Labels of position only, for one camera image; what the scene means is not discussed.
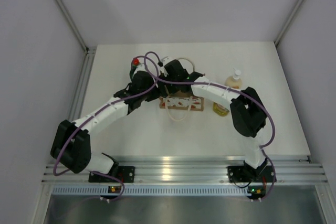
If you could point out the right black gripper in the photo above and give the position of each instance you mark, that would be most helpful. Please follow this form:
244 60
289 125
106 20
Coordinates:
161 85

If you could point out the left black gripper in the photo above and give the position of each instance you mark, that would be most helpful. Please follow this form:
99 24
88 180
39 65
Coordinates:
156 94

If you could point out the green red-capped bottle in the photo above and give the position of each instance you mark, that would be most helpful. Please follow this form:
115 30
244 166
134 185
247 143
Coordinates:
134 63

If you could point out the cream pump soap bottle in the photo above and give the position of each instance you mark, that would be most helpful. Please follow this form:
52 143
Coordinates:
234 81

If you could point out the yellow dish soap bottle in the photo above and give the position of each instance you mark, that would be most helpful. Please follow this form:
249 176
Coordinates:
220 110

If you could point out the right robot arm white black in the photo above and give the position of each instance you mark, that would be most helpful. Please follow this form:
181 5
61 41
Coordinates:
245 106

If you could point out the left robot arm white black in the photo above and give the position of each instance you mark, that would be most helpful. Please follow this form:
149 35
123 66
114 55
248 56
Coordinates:
72 143

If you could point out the watermelon print canvas bag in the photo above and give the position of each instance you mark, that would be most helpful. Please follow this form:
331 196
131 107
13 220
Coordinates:
177 98

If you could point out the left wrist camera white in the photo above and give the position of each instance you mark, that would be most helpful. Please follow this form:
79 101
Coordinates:
139 67

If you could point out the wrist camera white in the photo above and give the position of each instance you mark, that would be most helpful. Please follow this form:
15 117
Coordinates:
139 67
163 62

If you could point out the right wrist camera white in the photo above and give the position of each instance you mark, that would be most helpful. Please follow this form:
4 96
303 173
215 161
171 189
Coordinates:
163 62

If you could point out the left aluminium frame post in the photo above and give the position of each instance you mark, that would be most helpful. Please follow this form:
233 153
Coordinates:
71 24

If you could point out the aluminium frame post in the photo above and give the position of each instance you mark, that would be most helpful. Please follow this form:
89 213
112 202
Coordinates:
71 24
290 18

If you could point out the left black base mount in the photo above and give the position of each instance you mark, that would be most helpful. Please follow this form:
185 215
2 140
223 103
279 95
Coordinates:
125 174

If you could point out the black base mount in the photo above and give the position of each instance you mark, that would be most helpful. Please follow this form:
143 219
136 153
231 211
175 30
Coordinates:
236 174
125 174

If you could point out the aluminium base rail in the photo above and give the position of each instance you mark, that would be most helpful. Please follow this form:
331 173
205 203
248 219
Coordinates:
295 170

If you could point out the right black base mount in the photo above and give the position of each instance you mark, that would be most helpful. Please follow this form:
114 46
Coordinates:
236 174

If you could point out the slotted grey cable duct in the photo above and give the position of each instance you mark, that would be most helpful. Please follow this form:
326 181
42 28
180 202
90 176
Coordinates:
147 190

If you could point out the right aluminium frame post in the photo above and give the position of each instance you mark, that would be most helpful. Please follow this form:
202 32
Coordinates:
290 18

